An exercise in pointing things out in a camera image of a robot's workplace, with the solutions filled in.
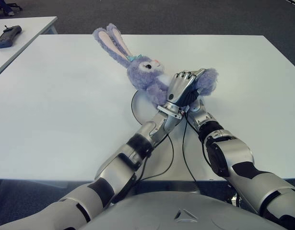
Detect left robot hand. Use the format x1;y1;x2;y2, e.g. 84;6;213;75
165;68;206;107

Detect purple plush bunny doll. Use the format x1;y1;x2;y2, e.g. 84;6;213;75
93;23;219;106

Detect white plate black rim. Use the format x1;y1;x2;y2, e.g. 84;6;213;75
131;90;160;125

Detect grey robot torso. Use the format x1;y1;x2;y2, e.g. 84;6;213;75
80;190;289;230

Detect white neighbouring table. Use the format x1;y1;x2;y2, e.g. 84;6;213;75
0;16;59;80

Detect black handheld device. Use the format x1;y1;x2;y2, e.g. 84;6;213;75
0;25;23;48

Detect dark chair base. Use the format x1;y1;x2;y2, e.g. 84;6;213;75
0;0;23;17

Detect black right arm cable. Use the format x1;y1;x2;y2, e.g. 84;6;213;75
182;115;201;192

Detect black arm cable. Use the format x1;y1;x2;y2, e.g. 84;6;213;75
135;134;175;184
182;115;201;192

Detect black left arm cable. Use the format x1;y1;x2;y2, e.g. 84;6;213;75
135;134;175;184

